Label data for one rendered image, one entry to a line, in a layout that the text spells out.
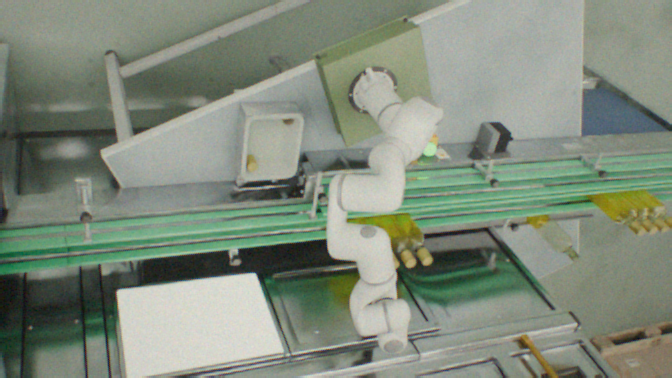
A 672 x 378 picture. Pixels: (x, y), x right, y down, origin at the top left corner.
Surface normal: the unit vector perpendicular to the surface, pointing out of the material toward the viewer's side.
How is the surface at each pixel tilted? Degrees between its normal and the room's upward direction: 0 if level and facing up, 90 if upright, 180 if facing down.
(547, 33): 0
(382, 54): 1
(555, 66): 0
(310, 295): 90
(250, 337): 90
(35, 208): 90
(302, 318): 90
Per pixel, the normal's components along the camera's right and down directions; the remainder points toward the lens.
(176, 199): 0.16, -0.81
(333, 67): 0.33, 0.59
